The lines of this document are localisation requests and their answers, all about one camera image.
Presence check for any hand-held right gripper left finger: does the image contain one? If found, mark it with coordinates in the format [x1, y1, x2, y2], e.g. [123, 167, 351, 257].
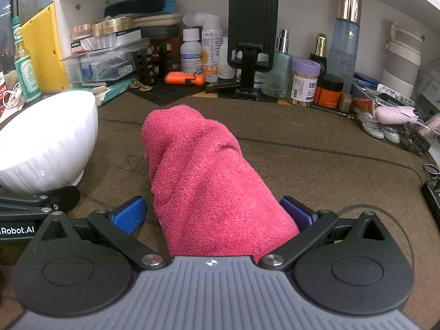
[32, 195, 172, 270]

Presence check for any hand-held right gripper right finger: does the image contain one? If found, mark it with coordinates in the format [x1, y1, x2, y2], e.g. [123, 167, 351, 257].
[258, 195, 401, 270]

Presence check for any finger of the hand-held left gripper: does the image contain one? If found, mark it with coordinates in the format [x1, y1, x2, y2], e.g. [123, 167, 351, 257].
[0, 186, 81, 218]

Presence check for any white ribbed bowl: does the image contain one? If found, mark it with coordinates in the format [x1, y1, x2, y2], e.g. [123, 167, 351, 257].
[0, 90, 99, 195]

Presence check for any red terry towel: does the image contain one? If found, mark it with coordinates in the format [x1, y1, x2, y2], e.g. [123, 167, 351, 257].
[142, 105, 299, 265]

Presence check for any brown desk mat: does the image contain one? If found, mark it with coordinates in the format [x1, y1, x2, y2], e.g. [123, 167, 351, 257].
[0, 89, 440, 272]

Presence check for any teal book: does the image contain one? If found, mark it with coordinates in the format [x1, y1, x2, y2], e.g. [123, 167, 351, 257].
[93, 77, 136, 107]

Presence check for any small brown box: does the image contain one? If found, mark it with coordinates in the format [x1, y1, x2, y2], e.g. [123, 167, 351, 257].
[340, 93, 354, 114]

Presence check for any orange jar black lid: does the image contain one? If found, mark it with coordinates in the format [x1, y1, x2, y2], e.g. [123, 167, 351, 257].
[314, 73, 345, 111]

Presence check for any red label plastic bottle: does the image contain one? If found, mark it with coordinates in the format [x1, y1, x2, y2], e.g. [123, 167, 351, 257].
[0, 60, 9, 119]

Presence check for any black plastic tray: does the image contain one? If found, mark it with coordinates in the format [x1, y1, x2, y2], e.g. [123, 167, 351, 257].
[129, 81, 214, 106]

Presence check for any green glass bottle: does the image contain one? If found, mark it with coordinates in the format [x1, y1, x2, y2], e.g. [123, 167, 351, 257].
[11, 15, 42, 103]

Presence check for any toothpick jar purple lid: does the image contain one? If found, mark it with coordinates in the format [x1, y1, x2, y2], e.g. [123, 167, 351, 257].
[290, 57, 322, 107]

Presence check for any pink handheld device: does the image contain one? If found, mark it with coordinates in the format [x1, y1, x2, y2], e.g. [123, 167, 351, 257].
[375, 105, 418, 124]

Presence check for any black flat device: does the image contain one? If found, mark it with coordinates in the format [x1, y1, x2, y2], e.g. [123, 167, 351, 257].
[421, 177, 440, 222]

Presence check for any clear plastic storage box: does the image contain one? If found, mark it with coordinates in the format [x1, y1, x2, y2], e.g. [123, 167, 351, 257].
[62, 38, 153, 85]

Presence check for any teal glass bottle silver cap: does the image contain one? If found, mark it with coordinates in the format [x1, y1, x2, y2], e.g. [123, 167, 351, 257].
[261, 28, 293, 98]

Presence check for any orange tube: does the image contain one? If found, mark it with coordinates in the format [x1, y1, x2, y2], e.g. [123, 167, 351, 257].
[164, 71, 206, 85]

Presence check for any yellow plastic box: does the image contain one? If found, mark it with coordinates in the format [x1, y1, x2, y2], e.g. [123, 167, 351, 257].
[21, 2, 71, 93]

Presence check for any blue round tin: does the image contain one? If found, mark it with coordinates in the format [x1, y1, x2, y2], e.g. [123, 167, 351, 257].
[352, 72, 379, 93]

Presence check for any clear plastic packet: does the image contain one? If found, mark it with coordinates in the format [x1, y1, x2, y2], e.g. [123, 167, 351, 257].
[351, 79, 416, 111]

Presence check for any white striped box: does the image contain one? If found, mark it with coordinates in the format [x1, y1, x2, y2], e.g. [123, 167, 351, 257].
[70, 29, 142, 52]

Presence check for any small white dropper bottle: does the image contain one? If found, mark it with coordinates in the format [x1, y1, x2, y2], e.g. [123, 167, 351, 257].
[217, 36, 238, 83]

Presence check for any copper round tin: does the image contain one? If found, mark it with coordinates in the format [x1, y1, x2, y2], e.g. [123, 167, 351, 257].
[71, 24, 93, 40]

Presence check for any dark bottle gold cap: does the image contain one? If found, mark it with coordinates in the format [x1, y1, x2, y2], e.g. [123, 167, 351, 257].
[309, 32, 329, 76]

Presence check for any white medicine bottle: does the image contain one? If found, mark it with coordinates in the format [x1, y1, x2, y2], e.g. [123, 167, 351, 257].
[180, 28, 203, 74]

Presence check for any tall blue bottle gold cap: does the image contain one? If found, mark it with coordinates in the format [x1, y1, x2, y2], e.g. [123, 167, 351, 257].
[329, 0, 363, 93]

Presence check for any gold round tin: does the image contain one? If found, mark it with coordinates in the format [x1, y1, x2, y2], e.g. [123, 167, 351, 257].
[92, 16, 134, 37]

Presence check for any white spray can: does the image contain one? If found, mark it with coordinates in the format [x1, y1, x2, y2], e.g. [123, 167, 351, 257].
[192, 12, 224, 83]

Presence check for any white grey tumbler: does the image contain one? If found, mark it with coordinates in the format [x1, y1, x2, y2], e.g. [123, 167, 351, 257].
[378, 21, 423, 98]

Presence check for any white printed box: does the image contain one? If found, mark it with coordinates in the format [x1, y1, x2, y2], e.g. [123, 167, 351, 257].
[417, 60, 440, 117]

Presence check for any beige flat case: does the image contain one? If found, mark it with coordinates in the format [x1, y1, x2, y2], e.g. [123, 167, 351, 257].
[132, 13, 184, 28]

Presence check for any black phone stand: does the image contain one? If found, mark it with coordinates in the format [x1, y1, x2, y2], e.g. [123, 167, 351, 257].
[206, 0, 280, 103]

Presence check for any blue bristle brush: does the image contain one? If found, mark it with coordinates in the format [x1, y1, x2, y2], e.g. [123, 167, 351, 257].
[104, 0, 179, 18]

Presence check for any white shelf unit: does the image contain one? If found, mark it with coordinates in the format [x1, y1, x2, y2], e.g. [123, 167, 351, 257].
[53, 0, 440, 111]

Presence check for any white cable bundle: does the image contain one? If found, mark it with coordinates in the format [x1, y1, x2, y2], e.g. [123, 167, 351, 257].
[356, 110, 401, 143]

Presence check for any white charging cable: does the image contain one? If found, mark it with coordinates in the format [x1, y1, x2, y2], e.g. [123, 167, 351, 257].
[2, 82, 26, 109]

